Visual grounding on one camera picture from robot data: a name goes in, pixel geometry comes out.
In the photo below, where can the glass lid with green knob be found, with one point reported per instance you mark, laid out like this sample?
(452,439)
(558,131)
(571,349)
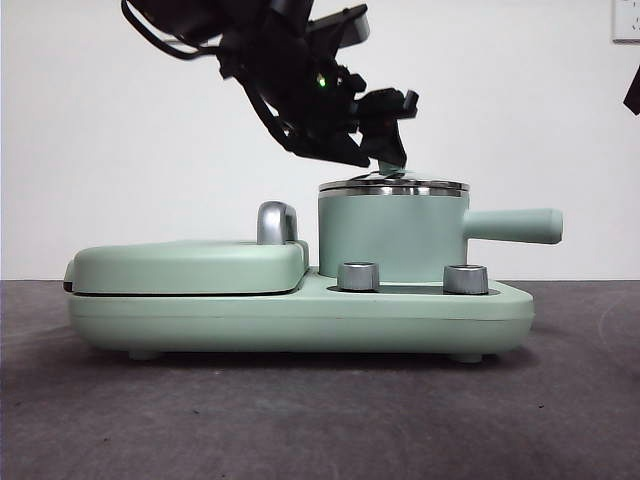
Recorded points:
(430,186)

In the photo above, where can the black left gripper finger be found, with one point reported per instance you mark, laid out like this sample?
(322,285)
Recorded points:
(335,149)
(385,125)

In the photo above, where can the mint green breakfast maker base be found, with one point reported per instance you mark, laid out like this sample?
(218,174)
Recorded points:
(300,320)

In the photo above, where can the mint green griddle cover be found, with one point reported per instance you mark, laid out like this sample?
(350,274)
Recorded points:
(175,265)

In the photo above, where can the white wall socket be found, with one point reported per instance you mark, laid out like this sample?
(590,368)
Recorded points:
(627,20)

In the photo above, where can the silver control knob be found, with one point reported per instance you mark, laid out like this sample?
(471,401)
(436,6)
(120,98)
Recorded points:
(358,276)
(465,279)

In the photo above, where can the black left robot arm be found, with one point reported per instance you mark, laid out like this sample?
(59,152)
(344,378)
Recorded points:
(280,65)

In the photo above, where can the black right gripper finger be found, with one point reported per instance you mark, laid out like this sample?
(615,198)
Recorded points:
(634,97)

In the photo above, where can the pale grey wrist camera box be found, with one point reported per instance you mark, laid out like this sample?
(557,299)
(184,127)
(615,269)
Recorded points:
(345,27)

